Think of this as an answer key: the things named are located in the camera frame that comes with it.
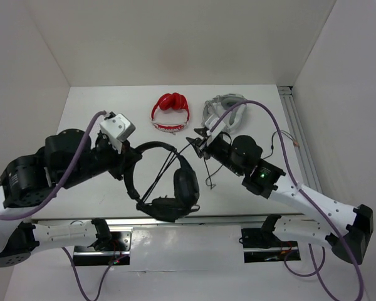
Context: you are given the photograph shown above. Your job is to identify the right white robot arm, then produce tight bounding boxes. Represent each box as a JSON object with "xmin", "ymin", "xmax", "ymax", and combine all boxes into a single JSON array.
[{"xmin": 187, "ymin": 129, "xmax": 373, "ymax": 265}]

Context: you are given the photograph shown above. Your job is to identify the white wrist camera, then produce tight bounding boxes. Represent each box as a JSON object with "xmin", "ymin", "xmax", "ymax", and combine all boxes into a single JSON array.
[
  {"xmin": 100, "ymin": 112, "xmax": 136, "ymax": 154},
  {"xmin": 203, "ymin": 114, "xmax": 229, "ymax": 138}
]

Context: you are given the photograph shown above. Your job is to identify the red folded headphones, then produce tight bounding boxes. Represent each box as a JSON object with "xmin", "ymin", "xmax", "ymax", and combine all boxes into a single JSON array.
[{"xmin": 150, "ymin": 92, "xmax": 191, "ymax": 134}]

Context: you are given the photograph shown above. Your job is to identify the aluminium rail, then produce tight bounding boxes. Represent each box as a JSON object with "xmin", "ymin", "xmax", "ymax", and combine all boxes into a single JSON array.
[
  {"xmin": 33, "ymin": 214, "xmax": 301, "ymax": 226},
  {"xmin": 277, "ymin": 86, "xmax": 322, "ymax": 193}
]

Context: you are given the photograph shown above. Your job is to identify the aluminium rail front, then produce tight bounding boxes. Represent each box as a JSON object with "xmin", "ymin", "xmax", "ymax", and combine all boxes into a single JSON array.
[{"xmin": 33, "ymin": 214, "xmax": 301, "ymax": 226}]

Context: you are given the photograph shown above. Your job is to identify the grey white headphones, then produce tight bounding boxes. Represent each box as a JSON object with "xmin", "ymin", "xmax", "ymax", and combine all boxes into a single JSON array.
[{"xmin": 201, "ymin": 93, "xmax": 249, "ymax": 136}]

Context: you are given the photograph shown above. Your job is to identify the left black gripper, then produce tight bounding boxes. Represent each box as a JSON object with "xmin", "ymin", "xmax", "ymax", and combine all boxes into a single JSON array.
[{"xmin": 60, "ymin": 135, "xmax": 143, "ymax": 189}]

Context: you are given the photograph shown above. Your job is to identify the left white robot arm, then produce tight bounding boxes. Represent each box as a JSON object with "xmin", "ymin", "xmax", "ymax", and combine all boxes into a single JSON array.
[{"xmin": 0, "ymin": 129, "xmax": 142, "ymax": 268}]

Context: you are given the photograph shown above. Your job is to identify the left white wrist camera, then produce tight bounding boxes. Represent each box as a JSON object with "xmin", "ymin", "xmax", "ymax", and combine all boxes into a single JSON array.
[{"xmin": 100, "ymin": 112, "xmax": 136, "ymax": 154}]

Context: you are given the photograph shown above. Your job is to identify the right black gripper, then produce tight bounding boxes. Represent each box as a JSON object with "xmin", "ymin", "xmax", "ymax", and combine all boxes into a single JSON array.
[{"xmin": 185, "ymin": 134, "xmax": 244, "ymax": 176}]

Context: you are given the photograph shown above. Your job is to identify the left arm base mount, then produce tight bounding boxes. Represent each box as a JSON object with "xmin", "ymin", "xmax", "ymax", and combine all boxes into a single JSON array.
[{"xmin": 72, "ymin": 224, "xmax": 132, "ymax": 267}]

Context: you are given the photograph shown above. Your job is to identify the aluminium rail right side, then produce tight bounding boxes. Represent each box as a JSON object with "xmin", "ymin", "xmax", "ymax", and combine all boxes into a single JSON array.
[{"xmin": 277, "ymin": 86, "xmax": 322, "ymax": 193}]

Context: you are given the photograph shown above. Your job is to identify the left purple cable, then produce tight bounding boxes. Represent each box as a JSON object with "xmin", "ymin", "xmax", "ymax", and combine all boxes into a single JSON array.
[{"xmin": 0, "ymin": 109, "xmax": 126, "ymax": 300}]

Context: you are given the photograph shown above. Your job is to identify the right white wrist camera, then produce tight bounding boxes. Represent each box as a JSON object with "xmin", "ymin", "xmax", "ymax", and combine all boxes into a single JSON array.
[{"xmin": 203, "ymin": 114, "xmax": 229, "ymax": 138}]

